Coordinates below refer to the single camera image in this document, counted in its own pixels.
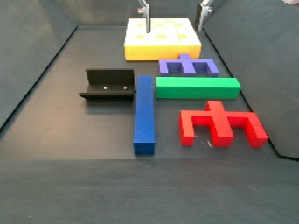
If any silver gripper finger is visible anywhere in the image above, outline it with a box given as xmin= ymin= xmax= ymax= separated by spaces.
xmin=138 ymin=0 xmax=151 ymax=33
xmin=198 ymin=0 xmax=214 ymax=31

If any green rectangular bar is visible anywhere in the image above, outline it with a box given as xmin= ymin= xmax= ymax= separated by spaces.
xmin=156 ymin=77 xmax=240 ymax=100

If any yellow slotted board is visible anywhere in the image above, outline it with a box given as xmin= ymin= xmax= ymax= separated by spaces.
xmin=124 ymin=18 xmax=202 ymax=61

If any purple comb-shaped block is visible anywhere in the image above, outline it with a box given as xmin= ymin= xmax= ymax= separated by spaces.
xmin=159 ymin=54 xmax=219 ymax=77

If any red comb-shaped block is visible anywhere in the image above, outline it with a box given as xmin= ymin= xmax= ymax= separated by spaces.
xmin=179 ymin=101 xmax=268 ymax=148

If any blue rectangular bar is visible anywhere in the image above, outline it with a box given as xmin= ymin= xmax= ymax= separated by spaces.
xmin=134 ymin=76 xmax=155 ymax=155

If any black angle bracket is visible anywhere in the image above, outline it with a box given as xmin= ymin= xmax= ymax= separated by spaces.
xmin=79 ymin=68 xmax=136 ymax=100

